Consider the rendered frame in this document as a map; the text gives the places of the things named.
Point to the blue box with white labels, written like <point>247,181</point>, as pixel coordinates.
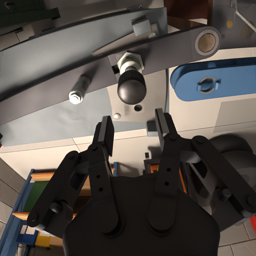
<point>25,235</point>

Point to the blue cultivator clevis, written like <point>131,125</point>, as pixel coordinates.
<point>224,80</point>

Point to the blue shelf unit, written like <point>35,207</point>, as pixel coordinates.
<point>22,200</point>

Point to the grey spotted panel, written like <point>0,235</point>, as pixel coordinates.
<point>236,22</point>

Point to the green box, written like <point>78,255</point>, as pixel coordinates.
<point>34,195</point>

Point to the orange framed board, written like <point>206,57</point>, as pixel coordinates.
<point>153,168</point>

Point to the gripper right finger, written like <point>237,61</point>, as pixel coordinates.
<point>168,160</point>

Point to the black knob locking pin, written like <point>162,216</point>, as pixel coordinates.
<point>131,88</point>

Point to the yellow box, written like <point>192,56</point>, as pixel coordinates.
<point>43,240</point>

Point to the light grey sector plate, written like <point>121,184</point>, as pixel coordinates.
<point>60,46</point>

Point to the dark green machine body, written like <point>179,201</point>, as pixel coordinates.
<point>24,14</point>

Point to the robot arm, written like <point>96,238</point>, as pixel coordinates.
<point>232,148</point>

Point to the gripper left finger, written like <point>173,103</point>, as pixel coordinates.
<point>104,192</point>

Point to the small grey square block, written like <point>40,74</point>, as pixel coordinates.
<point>141,27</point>

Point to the dark grey swinging drawbar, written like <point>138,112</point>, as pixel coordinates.
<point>160,50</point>

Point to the red-brown box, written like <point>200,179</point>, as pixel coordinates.
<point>186,12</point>

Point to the silver hex bolt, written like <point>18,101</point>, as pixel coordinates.
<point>79,91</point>

